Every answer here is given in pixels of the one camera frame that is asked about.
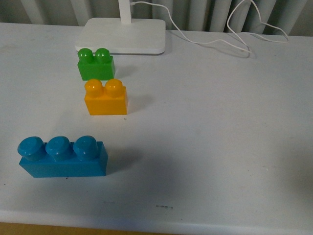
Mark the white lamp stand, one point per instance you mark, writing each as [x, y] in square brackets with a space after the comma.
[123, 35]

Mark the grey pleated curtain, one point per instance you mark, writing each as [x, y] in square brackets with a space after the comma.
[295, 17]

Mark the green two-stud block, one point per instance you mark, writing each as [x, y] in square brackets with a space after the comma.
[96, 66]

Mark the blue three-stud block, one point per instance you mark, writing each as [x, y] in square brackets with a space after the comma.
[59, 157]

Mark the yellow two-stud block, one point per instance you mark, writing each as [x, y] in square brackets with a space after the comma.
[108, 99]

